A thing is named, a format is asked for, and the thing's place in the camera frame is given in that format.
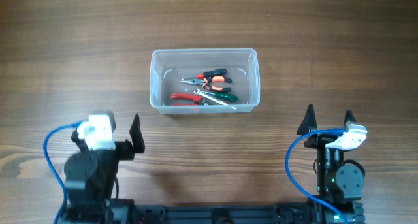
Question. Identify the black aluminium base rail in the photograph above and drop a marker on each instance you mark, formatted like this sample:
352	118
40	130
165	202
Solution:
280	213

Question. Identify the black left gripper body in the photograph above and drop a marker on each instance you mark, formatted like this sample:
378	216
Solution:
123	149

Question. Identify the orange black needle-nose pliers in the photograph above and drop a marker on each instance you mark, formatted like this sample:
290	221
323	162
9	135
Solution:
207	83

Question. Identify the clear plastic container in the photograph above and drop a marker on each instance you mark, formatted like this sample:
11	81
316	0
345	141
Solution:
168	67

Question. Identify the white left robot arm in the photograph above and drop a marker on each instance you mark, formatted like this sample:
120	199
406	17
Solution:
90	174

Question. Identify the red black screwdriver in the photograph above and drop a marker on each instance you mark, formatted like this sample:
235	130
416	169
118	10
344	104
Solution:
217	72

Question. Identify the red handled cutter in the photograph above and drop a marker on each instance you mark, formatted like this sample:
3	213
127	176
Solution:
194	100

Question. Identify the green handled screwdriver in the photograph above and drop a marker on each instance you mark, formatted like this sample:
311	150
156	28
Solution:
224	96

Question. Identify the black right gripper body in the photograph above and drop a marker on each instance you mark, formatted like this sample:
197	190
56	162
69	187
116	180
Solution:
325	140

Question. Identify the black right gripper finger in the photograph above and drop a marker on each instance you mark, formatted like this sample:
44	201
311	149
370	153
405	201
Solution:
349	117
309	122

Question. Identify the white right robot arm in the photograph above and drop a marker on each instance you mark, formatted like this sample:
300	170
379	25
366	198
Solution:
339	181

